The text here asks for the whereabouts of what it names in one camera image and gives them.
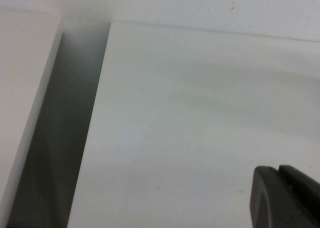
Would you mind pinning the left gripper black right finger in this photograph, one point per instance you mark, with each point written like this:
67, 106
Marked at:
305, 200

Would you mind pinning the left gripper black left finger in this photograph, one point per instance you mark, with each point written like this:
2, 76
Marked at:
265, 203

